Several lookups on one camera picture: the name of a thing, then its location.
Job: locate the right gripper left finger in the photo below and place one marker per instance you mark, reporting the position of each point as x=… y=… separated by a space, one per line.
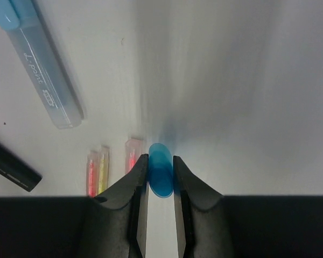
x=112 y=224

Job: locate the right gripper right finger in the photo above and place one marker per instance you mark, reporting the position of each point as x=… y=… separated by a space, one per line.
x=210 y=224

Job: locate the black pink highlighter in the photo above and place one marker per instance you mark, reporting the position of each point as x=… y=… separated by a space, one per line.
x=17 y=171

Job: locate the thin red pen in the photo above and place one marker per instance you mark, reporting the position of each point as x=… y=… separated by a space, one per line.
x=92 y=160

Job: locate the yellow highlighter pen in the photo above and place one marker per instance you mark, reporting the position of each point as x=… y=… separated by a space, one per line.
x=103 y=169

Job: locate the grey purple marker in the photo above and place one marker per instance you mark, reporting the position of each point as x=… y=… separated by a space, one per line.
x=133 y=150

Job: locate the light blue highlighter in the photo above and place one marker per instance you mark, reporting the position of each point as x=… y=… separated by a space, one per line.
x=38 y=58

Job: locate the light blue cap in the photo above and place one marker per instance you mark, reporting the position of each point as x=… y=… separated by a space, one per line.
x=8 y=17

